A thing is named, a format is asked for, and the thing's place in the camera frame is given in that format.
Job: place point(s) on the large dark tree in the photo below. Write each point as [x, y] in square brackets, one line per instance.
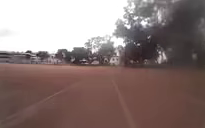
[176, 33]

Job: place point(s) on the row of distant trees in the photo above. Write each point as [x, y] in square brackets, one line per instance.
[78, 53]

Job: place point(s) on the low grey buildings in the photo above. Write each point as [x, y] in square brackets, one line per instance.
[6, 58]

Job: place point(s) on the small white building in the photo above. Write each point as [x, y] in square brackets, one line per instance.
[114, 60]

